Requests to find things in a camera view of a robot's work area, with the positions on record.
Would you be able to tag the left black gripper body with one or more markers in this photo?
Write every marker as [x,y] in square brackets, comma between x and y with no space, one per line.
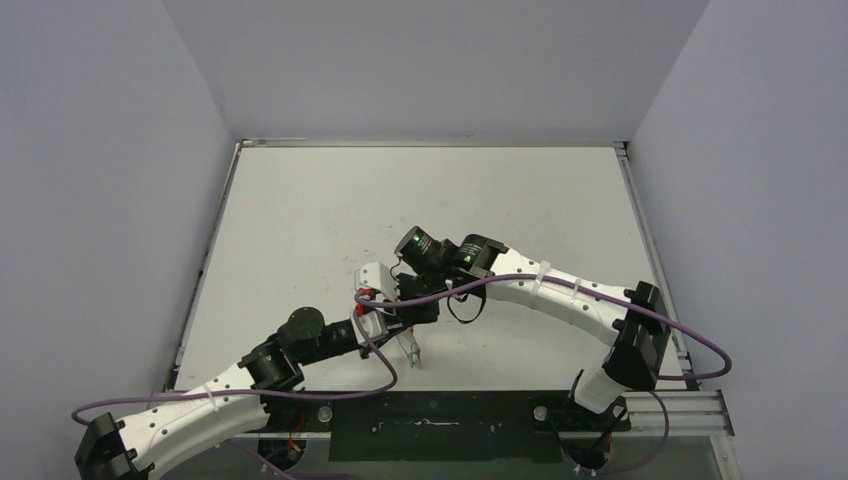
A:
[336,340]

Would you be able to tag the large metal keyring plate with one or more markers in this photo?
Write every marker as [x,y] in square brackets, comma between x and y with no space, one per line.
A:
[408,344]

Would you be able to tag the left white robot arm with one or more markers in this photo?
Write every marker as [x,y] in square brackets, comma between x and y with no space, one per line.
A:
[242,398]

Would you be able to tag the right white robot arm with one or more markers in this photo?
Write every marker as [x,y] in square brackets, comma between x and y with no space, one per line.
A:
[630,321]

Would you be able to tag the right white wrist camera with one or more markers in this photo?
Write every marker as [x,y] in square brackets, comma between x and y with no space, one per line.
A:
[373,282]

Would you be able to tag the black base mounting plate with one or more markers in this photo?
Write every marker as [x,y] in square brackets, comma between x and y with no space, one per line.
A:
[450,425]

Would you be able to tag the aluminium frame rail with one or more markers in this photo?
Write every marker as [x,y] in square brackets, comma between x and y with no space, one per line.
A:
[680,413]

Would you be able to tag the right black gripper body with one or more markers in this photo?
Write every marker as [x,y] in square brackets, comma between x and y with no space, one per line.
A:
[419,308]

